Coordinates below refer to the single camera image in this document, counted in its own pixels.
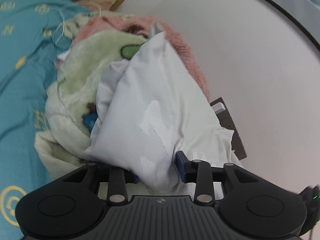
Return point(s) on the teal patterned bed sheet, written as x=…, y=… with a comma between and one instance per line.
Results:
x=31, y=38

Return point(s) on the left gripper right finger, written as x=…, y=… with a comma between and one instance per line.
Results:
x=198, y=172

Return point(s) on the green fleece blanket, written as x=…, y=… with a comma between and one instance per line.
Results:
x=70, y=107

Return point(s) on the pink fleece blanket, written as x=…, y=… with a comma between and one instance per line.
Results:
x=168, y=41

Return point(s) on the white t-shirt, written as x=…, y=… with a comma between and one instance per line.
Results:
x=147, y=113

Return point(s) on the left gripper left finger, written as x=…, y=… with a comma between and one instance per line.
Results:
x=112, y=183

